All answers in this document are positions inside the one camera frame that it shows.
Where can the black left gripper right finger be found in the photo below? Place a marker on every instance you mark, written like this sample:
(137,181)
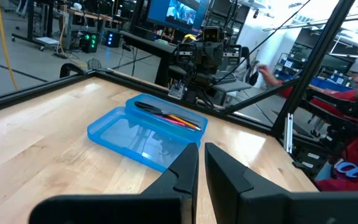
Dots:
(244,205)

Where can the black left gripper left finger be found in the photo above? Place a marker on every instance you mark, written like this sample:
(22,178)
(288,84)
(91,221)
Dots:
(172,205)

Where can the orange pencil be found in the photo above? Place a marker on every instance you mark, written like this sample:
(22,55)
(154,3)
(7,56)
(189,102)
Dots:
(185,122)

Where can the pink highlighter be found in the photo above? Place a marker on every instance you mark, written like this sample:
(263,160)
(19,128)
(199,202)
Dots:
(169,119)

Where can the blue plastic pencil box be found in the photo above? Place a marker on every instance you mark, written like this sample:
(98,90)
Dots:
(120,137)

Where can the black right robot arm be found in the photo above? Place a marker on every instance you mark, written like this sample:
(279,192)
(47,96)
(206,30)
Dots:
(197,77)

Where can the monitor with blue screen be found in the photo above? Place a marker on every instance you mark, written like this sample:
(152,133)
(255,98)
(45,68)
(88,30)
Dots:
(179,12)

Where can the black desk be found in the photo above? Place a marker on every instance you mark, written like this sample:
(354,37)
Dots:
(148,46)

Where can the computer with blue lights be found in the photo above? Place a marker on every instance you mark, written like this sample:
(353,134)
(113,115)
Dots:
(112,39)

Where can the computer with green lights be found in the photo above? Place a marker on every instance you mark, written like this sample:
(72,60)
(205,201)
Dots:
(89,42)

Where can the person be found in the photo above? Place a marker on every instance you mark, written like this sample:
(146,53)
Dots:
(353,149)

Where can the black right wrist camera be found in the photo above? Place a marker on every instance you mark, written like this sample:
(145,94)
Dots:
(211,34)

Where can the black metal table frame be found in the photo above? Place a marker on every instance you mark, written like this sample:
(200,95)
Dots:
(26,90)

